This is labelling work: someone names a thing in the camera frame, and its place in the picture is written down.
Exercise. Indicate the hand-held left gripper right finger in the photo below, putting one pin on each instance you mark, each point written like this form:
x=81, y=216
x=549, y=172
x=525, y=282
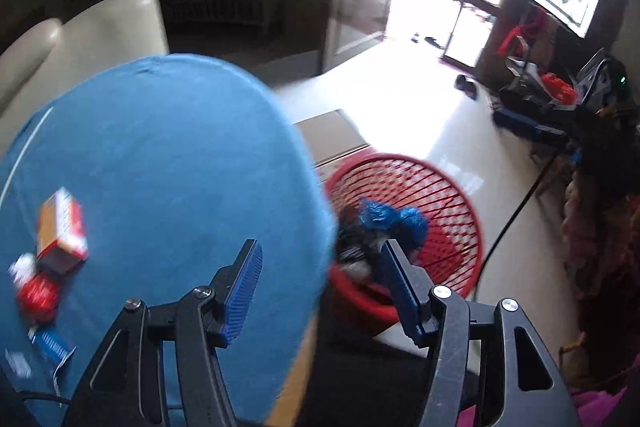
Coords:
x=397, y=292

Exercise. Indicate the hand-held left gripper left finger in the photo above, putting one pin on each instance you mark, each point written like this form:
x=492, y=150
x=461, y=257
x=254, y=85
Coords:
x=245, y=292

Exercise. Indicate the red plastic mesh basket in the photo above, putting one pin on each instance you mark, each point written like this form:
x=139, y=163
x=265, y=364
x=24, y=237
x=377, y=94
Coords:
x=450, y=187

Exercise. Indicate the red wrapper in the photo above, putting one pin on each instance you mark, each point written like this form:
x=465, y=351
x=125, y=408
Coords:
x=37, y=297

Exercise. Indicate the dark crumpled wrapper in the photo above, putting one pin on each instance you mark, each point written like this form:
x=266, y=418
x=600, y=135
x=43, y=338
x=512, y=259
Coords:
x=352, y=242

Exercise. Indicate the blue plastic bag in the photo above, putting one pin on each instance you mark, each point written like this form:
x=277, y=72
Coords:
x=380, y=217

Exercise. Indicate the blue round tablecloth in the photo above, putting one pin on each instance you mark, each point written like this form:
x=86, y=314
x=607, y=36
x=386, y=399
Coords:
x=165, y=167

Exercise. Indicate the orange and white carton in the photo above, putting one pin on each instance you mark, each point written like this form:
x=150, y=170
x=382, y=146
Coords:
x=62, y=227

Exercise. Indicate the blue and white wrapper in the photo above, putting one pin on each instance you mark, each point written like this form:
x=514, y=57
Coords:
x=52, y=347

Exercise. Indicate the blue box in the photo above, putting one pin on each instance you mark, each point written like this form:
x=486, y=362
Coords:
x=525, y=124

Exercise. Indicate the pair of dark shoes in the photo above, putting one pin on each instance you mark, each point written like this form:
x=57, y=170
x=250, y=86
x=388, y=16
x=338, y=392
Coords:
x=466, y=87

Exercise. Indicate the pink cloth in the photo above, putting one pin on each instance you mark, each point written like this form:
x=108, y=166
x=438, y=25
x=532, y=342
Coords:
x=595, y=409

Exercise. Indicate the small white blue packet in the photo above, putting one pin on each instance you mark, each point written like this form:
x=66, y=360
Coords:
x=17, y=364

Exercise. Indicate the red plastic bag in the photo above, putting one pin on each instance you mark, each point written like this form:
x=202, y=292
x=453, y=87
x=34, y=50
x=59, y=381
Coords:
x=560, y=88

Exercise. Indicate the red ribbon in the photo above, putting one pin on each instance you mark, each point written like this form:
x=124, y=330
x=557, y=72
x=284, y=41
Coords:
x=515, y=34

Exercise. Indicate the cream leather armchair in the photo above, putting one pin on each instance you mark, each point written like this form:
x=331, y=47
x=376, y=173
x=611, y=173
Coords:
x=115, y=32

